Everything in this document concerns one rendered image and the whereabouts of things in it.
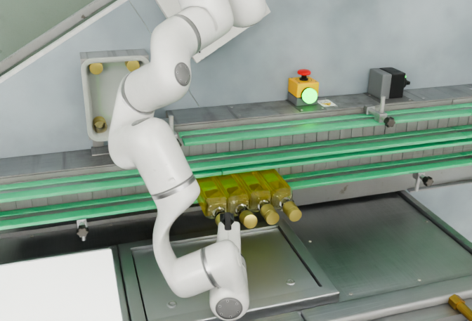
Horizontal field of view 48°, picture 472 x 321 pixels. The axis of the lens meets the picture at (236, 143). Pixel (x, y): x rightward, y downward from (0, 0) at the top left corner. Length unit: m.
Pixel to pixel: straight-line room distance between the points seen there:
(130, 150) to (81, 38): 0.59
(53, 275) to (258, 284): 0.49
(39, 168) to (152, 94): 0.59
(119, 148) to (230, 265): 0.28
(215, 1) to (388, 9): 0.79
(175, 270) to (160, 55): 0.38
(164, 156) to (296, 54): 0.80
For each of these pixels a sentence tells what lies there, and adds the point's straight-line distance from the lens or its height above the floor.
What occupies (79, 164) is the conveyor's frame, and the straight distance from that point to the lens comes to 1.46.
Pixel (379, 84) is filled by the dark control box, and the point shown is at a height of 0.82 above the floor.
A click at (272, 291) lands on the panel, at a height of 1.27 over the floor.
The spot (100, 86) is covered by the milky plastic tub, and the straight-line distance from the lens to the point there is 1.48.
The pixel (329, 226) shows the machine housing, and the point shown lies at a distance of 1.59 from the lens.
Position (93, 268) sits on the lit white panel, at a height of 1.07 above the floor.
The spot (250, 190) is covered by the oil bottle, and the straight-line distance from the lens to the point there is 1.36.
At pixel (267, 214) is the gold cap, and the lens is 1.29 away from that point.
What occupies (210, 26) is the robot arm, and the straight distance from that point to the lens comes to 1.04.
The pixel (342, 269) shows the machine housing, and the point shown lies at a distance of 1.42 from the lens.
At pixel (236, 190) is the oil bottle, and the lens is 1.36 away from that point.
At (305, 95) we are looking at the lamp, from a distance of 1.55.
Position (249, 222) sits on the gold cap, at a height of 1.17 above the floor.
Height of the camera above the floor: 2.19
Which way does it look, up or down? 62 degrees down
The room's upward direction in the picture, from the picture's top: 142 degrees clockwise
